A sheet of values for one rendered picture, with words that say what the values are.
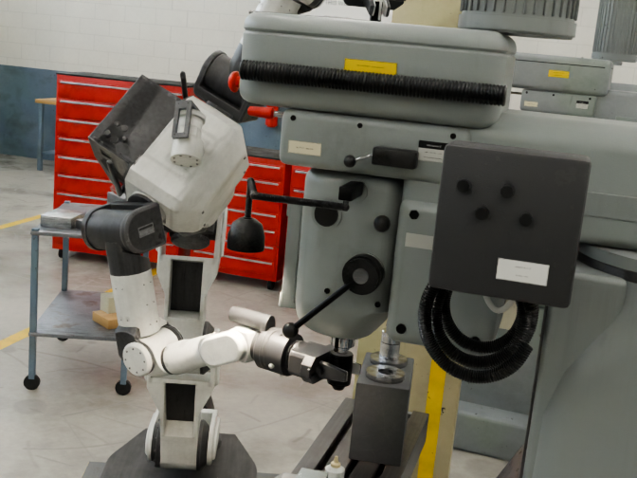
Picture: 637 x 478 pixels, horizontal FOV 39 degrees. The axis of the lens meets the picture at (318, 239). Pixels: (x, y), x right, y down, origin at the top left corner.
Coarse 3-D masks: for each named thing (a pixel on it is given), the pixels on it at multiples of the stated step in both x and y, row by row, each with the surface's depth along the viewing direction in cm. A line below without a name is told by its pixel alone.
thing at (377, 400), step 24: (384, 360) 213; (408, 360) 219; (360, 384) 201; (384, 384) 202; (408, 384) 203; (360, 408) 202; (384, 408) 202; (408, 408) 213; (360, 432) 204; (384, 432) 203; (360, 456) 205; (384, 456) 204
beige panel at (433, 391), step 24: (408, 0) 328; (432, 0) 326; (456, 0) 324; (432, 24) 327; (456, 24) 325; (360, 360) 359; (432, 360) 350; (432, 384) 352; (456, 384) 349; (432, 408) 354; (456, 408) 351; (432, 432) 355; (432, 456) 357
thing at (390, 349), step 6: (384, 336) 213; (384, 342) 213; (390, 342) 213; (396, 342) 213; (384, 348) 213; (390, 348) 213; (396, 348) 213; (384, 354) 214; (390, 354) 213; (396, 354) 214
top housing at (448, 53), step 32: (256, 32) 156; (288, 32) 154; (320, 32) 152; (352, 32) 150; (384, 32) 149; (416, 32) 148; (448, 32) 147; (480, 32) 146; (320, 64) 153; (352, 64) 151; (384, 64) 150; (416, 64) 148; (448, 64) 147; (480, 64) 146; (512, 64) 160; (256, 96) 157; (288, 96) 155; (320, 96) 154; (352, 96) 152; (384, 96) 151; (480, 128) 149
